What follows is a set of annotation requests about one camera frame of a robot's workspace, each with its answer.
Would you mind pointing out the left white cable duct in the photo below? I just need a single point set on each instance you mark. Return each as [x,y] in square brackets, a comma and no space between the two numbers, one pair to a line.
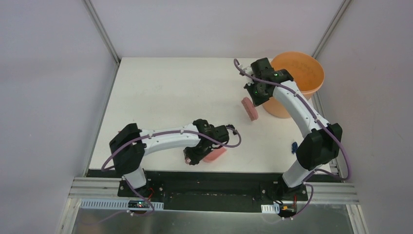
[115,204]

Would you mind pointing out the circuit board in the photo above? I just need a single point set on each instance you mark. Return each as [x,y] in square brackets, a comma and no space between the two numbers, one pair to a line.
[287,211]
[138,204]

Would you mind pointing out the orange plastic bucket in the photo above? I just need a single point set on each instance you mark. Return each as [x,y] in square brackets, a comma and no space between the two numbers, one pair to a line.
[306,71]

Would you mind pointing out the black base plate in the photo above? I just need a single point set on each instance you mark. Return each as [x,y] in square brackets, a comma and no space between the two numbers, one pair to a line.
[207,191]

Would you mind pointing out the pink dustpan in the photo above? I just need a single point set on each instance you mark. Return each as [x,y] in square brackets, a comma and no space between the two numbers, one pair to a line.
[213,155]

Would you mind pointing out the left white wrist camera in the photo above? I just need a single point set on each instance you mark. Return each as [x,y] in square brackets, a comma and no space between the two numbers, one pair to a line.
[232,129]

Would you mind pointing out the right circuit board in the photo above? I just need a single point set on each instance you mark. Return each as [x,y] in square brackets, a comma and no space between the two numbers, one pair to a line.
[287,211]

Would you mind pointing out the left circuit board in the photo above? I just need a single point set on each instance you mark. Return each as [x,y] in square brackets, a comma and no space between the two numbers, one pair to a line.
[138,204]

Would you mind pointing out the aluminium frame rail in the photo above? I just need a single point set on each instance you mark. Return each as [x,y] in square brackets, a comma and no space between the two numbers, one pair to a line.
[325,193]

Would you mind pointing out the pink hand brush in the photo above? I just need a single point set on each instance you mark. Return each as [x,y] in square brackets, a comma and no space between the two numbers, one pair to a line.
[250,108]

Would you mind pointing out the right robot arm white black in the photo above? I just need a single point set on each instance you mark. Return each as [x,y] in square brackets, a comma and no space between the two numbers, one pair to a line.
[321,139]

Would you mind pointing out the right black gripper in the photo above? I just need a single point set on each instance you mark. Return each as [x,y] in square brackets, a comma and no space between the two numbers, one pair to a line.
[257,101]

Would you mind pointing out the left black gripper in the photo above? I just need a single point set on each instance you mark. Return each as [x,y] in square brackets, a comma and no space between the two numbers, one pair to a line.
[196,155]

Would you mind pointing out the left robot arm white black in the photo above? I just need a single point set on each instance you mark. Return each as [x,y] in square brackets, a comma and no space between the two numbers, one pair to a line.
[131,144]

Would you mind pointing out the white cable duct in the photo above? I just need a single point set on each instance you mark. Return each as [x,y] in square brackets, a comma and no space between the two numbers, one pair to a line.
[270,209]
[115,204]

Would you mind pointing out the right white cable duct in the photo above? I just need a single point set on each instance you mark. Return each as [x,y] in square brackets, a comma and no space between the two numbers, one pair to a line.
[270,209]

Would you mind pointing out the dark blue paper scrap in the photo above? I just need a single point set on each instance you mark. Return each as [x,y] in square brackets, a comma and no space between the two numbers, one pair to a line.
[294,147]

